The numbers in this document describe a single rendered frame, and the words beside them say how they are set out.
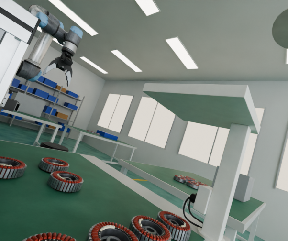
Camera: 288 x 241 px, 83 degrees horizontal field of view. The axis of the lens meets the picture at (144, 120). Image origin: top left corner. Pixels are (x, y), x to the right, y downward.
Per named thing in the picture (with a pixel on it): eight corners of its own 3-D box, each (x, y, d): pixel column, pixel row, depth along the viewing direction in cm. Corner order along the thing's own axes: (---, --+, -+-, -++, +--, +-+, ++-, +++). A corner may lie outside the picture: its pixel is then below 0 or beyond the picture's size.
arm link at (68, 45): (79, 48, 99) (66, 38, 94) (76, 54, 99) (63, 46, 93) (74, 49, 105) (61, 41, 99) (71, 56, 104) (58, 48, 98)
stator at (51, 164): (36, 163, 70) (39, 155, 70) (62, 166, 77) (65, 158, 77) (41, 173, 61) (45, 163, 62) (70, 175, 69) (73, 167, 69)
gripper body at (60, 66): (63, 72, 104) (71, 56, 105) (68, 72, 98) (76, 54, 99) (51, 66, 98) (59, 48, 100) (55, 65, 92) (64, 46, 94)
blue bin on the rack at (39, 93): (31, 93, 611) (34, 88, 613) (43, 98, 641) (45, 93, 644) (34, 94, 582) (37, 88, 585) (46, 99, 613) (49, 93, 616)
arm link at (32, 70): (11, 72, 124) (43, 10, 127) (32, 82, 136) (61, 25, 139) (15, 75, 116) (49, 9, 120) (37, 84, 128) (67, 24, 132)
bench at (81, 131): (52, 152, 402) (64, 123, 411) (110, 161, 541) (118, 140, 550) (67, 164, 341) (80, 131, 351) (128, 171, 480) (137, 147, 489)
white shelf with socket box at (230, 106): (102, 199, 58) (144, 82, 63) (159, 196, 85) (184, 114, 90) (193, 281, 34) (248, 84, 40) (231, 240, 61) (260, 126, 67)
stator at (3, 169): (-14, 163, 54) (-9, 152, 54) (25, 170, 59) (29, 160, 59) (-30, 175, 44) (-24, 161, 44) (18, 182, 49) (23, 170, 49)
